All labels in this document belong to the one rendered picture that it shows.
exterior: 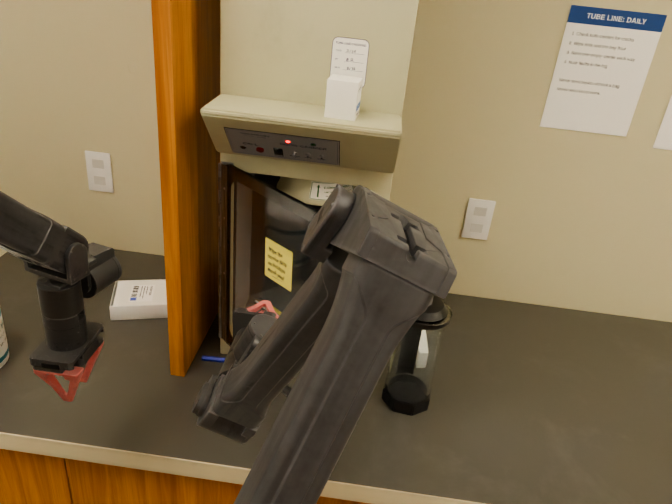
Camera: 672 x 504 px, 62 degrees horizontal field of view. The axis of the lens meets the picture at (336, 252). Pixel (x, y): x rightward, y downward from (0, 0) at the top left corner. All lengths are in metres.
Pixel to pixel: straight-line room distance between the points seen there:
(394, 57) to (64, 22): 0.92
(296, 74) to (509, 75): 0.62
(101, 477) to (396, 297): 0.91
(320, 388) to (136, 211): 1.33
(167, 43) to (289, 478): 0.71
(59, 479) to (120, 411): 0.18
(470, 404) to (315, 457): 0.84
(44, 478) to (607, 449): 1.09
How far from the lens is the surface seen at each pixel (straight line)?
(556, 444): 1.24
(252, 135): 0.96
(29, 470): 1.29
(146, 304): 1.40
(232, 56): 1.02
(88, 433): 1.15
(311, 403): 0.41
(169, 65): 0.96
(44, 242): 0.80
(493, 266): 1.62
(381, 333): 0.41
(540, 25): 1.45
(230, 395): 0.70
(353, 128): 0.89
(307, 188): 1.08
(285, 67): 1.01
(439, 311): 1.06
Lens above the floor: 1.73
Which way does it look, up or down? 27 degrees down
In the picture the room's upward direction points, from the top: 6 degrees clockwise
